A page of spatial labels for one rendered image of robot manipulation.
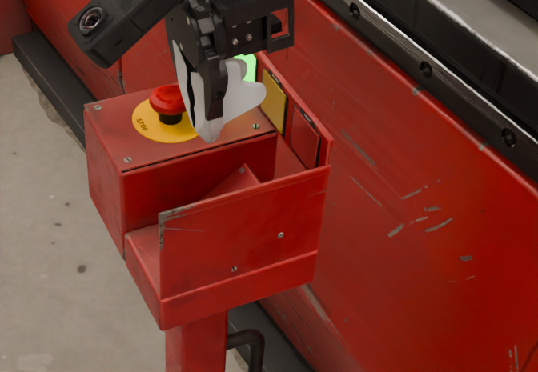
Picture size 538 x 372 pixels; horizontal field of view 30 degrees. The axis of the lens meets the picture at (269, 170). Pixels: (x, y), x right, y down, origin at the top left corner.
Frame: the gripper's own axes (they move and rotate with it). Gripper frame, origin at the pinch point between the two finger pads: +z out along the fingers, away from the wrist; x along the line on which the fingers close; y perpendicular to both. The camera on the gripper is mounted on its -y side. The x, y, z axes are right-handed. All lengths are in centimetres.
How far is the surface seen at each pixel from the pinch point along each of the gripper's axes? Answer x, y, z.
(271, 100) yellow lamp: 5.1, 9.2, 3.8
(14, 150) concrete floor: 103, -3, 83
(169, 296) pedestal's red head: -4.9, -6.0, 13.0
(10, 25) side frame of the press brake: 137, 7, 76
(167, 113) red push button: 7.9, -0.1, 3.8
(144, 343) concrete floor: 45, 3, 84
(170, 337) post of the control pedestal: 5.7, -3.4, 32.8
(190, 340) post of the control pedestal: 2.4, -2.2, 30.2
